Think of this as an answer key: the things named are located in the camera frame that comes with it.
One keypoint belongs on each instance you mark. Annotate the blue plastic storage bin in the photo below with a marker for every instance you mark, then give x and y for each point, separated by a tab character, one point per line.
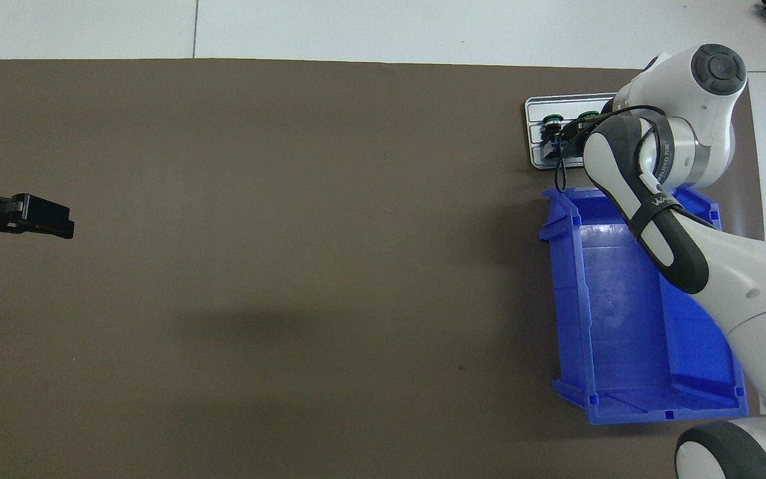
609	319

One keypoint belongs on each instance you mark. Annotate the brown table mat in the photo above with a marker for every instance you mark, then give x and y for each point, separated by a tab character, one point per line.
290	199

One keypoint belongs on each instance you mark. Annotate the grey metal tray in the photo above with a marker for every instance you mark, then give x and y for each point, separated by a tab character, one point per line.
556	105

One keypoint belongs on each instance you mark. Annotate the green push button switch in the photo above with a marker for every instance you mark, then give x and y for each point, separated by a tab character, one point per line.
588	116
551	120

